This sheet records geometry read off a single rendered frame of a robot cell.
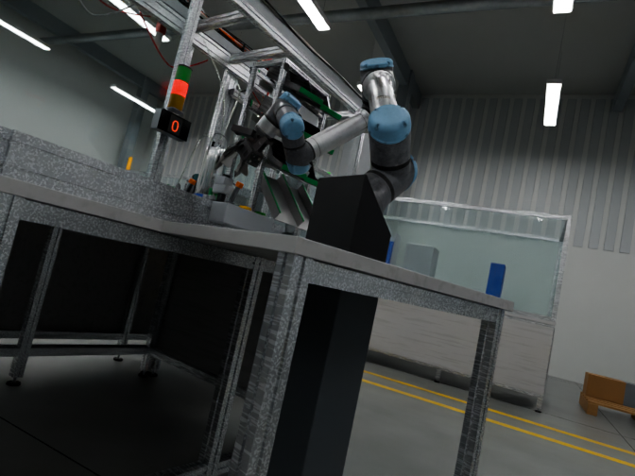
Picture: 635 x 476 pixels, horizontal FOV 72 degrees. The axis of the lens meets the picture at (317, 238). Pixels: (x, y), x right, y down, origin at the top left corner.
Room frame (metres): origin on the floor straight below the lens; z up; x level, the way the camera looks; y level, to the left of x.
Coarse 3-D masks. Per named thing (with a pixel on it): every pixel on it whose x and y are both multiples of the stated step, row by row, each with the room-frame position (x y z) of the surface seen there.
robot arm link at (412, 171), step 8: (408, 160) 1.23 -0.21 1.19; (376, 168) 1.25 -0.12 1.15; (384, 168) 1.23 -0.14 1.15; (392, 168) 1.22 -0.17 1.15; (400, 168) 1.23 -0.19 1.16; (408, 168) 1.25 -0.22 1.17; (416, 168) 1.29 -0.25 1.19; (392, 176) 1.24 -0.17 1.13; (400, 176) 1.25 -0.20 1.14; (408, 176) 1.27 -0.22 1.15; (416, 176) 1.31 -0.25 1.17; (392, 184) 1.24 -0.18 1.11; (400, 184) 1.26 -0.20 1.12; (408, 184) 1.30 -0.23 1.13; (400, 192) 1.28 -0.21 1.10; (392, 200) 1.28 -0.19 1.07
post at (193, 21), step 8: (200, 0) 1.49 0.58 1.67; (192, 8) 1.47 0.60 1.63; (200, 8) 1.49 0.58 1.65; (192, 16) 1.47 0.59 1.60; (192, 24) 1.48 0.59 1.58; (192, 32) 1.48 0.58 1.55; (184, 40) 1.47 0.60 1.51; (192, 40) 1.49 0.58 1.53; (184, 48) 1.47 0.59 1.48; (184, 56) 1.49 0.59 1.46; (168, 96) 1.48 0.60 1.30; (160, 136) 1.47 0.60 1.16; (160, 144) 1.48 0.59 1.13; (160, 152) 1.49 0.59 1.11; (152, 160) 1.48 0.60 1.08; (160, 160) 1.49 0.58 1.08; (152, 168) 1.47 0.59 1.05; (160, 168) 1.49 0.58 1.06; (152, 176) 1.48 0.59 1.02
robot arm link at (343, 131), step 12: (360, 108) 1.55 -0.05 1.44; (348, 120) 1.52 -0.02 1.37; (360, 120) 1.53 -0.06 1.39; (324, 132) 1.48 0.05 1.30; (336, 132) 1.49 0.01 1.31; (348, 132) 1.51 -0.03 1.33; (360, 132) 1.55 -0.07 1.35; (312, 144) 1.45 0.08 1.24; (324, 144) 1.47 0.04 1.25; (336, 144) 1.50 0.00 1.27; (288, 156) 1.43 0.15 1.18; (300, 156) 1.43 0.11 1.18; (312, 156) 1.46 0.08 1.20; (288, 168) 1.48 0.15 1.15; (300, 168) 1.46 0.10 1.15
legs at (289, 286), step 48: (288, 288) 0.74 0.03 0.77; (336, 288) 0.83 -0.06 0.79; (384, 288) 0.93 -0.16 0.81; (288, 336) 0.76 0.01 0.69; (336, 336) 1.14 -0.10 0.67; (480, 336) 1.33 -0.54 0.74; (288, 384) 1.21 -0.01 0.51; (336, 384) 1.17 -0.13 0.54; (480, 384) 1.31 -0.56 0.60; (240, 432) 0.77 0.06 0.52; (288, 432) 1.19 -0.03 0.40; (336, 432) 1.20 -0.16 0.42; (480, 432) 1.32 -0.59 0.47
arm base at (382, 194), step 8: (368, 176) 1.22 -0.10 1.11; (376, 176) 1.23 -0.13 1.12; (384, 176) 1.23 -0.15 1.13; (376, 184) 1.21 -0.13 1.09; (384, 184) 1.22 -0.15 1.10; (376, 192) 1.19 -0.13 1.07; (384, 192) 1.21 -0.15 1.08; (392, 192) 1.24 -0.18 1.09; (384, 200) 1.21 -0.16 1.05; (384, 208) 1.22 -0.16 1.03
